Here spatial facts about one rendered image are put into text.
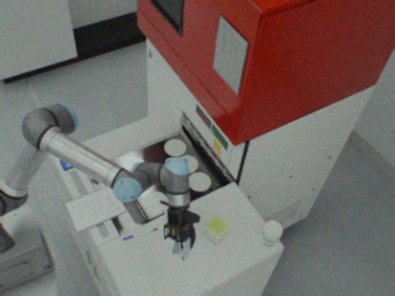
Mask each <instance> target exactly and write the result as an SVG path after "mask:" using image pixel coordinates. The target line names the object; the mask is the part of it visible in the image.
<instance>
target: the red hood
mask: <svg viewBox="0 0 395 296"><path fill-rule="evenodd" d="M137 14H138V27H139V29H140V30H141V31H142V32H143V34H144V35H145V37H147V39H148V40H149V41H150V42H151V43H152V44H153V46H154V47H155V49H157V51H158V52H159V53H160V55H161V56H162V58H163V59H165V61H166V62H167V63H168V65H169V66H170V68H171V69H173V71H174V72H175V74H176V75H177V76H178V77H179V78H180V80H182V82H183V83H184V84H185V86H186V87H187V88H188V90H190V93H192V94H193V96H194V97H195V98H196V100H197V102H199V104H200V105H201V106H202V107H203V108H204V110H205V111H206V112H207V114H209V115H210V117H211V118H212V119H213V121H214V122H215V123H216V124H217V125H218V127H219V128H220V130H221V131H223V133H224V134H225V136H226V137H227V138H228V140H229V141H230V143H232V144H233V146H237V145H239V144H242V143H244V142H246V141H249V140H250V139H252V138H254V137H258V136H260V135H263V134H264V133H266V132H268V131H271V130H273V129H276V128H278V127H280V126H281V125H285V124H286V123H290V122H292V121H294V120H295V119H298V118H300V117H303V116H305V115H307V114H311V113H312V112H313V111H317V110H318V109H321V108H322V107H326V106H329V105H331V104H332V103H334V102H336V101H339V100H343V99H344V98H345V97H348V96H349V95H353V94H354V93H358V92H360V91H362V90H363V89H366V88H368V87H371V86H372V85H375V84H376V82H377V80H378V79H379V77H380V75H381V73H382V71H383V70H384V67H385V65H386V63H387V62H388V60H389V59H390V57H391V54H392V51H393V50H394V49H395V0H137Z"/></svg>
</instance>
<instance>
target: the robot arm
mask: <svg viewBox="0 0 395 296"><path fill-rule="evenodd" d="M77 127H78V116H77V113H76V111H75V109H73V107H71V106H69V105H68V104H67V103H54V104H53V105H52V106H46V107H41V108H39V109H34V110H33V111H30V112H29V113H27V114H26V115H25V117H24V118H23V121H22V123H21V130H22V133H23V137H24V138H25V140H26V141H27V144H26V146H25V148H23V151H22V152H21V153H20V154H19V157H18V158H17V160H16V161H15V163H14V164H13V166H12V167H11V170H10V171H9V173H8V174H4V175H3V176H1V178H0V218H1V217H2V216H4V215H6V214H7V213H9V212H11V211H14V210H17V209H18V208H19V207H21V206H22V205H23V204H24V203H25V202H26V200H27V199H28V197H29V193H28V191H29V187H28V184H29V182H30V181H31V180H32V179H33V177H34V176H35V174H36V173H37V171H38V170H39V168H40V167H41V165H42V164H43V162H44V161H45V159H46V158H47V156H48V155H49V154H50V153H51V154H53V155H54V156H56V157H58V158H59V159H60V160H62V161H64V162H66V163H67V164H70V165H71V166H74V167H75V168H77V169H78V170H80V171H81V172H83V173H85V174H87V175H89V176H91V177H92V178H94V179H95V180H97V181H100V182H101V183H103V184H104V185H107V186H108V187H109V188H111V189H113V190H114V195H115V196H116V198H117V199H118V201H121V202H122V203H129V202H131V201H134V200H135V199H138V197H140V195H142V194H143V193H144V192H146V191H147V190H148V189H149V188H150V187H151V186H153V185H157V186H167V199H168V209H167V215H168V222H167V223H166V224H165V225H164V226H163V228H164V238H165V240H166V239H167V238H168V237H169V239H170V240H174V241H175V245H174V246H173V249H172V255H174V254H178V255H179V256H180V258H181V259H182V260H183V261H185V260H186V259H187V257H188V256H189V255H190V251H191V250H192V248H193V246H194V243H195V241H196V228H194V225H193V224H194V223H195V224H196V222H197V223H199V220H200V216H199V215H197V214H196V213H195V212H191V211H188V209H189V208H190V178H189V173H190V171H189V168H188V160H187V159H186V158H182V157H173V158H168V159H167V160H166V161H165V164H159V163H151V162H136V163H135V164H134V165H133V167H132V168H131V171H129V170H126V169H125V168H124V167H122V166H119V165H118V164H116V163H115V162H113V161H112V160H109V159H108V158H105V157H104V156H102V155H100V154H99V153H98V152H95V151H93V150H91V149H90V148H88V147H86V146H84V145H83V144H81V143H79V142H77V141H75V140H74V139H73V138H70V137H67V135H69V134H71V133H73V132H74V131H76V130H77ZM166 228H167V235H166V236H165V229H166ZM183 243H184V246H183ZM14 245H15V243H14V239H13V238H12V237H11V236H10V234H9V233H8V232H6V229H4V227H3V226H2V222H1V220H0V254H2V253H3V252H5V251H7V250H8V249H10V248H12V247H13V246H14Z"/></svg>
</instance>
